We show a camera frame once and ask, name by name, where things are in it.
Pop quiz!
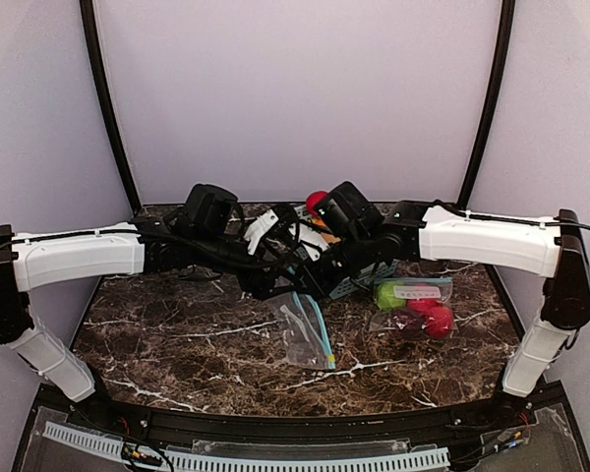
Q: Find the black frame post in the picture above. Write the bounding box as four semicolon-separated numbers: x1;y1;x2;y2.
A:
79;0;143;214
456;0;516;209

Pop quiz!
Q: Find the green toy apple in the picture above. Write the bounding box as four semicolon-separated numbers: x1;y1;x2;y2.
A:
376;281;407;311

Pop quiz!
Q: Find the black front frame rail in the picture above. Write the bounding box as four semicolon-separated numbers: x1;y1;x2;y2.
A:
11;381;590;471

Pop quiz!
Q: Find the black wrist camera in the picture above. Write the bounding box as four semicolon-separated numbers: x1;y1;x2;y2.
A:
314;181;384;240
183;184;238;236

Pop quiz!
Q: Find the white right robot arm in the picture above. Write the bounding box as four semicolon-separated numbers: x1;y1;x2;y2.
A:
295;201;590;397

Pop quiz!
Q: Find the red toy apple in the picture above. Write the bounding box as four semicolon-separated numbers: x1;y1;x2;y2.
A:
425;306;454;339

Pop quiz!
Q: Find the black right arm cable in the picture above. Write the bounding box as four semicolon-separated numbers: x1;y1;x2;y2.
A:
432;199;590;316

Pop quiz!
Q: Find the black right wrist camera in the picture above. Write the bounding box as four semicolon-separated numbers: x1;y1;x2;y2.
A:
314;181;384;240

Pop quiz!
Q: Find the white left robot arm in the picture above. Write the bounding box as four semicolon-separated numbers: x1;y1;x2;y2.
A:
0;218;295;402

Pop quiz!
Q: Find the black left frame post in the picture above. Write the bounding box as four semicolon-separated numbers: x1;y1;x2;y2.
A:
79;0;143;214

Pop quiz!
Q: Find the white slotted cable duct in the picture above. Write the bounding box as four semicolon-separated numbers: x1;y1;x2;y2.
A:
42;421;450;472

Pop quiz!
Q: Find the clear zip bag blue zipper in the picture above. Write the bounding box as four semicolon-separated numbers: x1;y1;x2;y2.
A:
369;277;455;340

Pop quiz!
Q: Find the red toy tomato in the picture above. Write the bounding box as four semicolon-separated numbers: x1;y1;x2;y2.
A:
306;191;327;214

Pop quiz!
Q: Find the black right frame post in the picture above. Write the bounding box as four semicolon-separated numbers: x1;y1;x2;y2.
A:
456;0;516;209

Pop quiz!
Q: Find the blue perforated plastic basket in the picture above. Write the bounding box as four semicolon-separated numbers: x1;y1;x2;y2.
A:
294;204;399;300

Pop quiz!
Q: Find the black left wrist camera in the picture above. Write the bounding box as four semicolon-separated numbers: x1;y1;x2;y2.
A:
183;184;238;236

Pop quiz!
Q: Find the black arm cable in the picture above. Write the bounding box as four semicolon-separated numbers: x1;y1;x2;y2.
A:
0;204;306;271
432;199;590;316

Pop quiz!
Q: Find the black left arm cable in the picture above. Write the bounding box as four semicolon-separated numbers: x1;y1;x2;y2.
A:
0;204;306;271

